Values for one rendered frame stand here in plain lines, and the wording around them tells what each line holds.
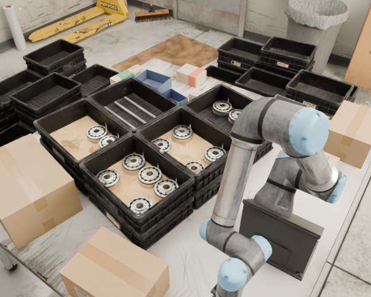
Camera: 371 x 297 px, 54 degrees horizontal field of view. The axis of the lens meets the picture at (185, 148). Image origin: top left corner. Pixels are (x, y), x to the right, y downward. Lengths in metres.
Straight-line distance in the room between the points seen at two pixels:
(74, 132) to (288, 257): 1.15
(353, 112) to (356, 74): 2.02
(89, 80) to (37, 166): 1.63
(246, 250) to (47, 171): 0.91
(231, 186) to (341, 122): 1.04
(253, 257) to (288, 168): 0.42
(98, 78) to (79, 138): 1.40
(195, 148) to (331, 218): 0.68
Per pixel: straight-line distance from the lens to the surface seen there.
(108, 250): 1.35
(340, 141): 1.93
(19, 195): 1.56
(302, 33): 3.75
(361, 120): 2.04
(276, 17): 4.48
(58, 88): 2.92
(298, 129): 0.93
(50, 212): 1.60
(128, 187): 1.56
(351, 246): 2.58
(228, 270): 1.01
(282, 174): 1.36
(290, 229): 1.31
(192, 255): 1.50
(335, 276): 2.42
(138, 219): 1.33
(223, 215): 1.09
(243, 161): 1.04
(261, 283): 1.47
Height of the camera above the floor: 1.98
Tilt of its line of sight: 42 degrees down
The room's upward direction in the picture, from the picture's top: straight up
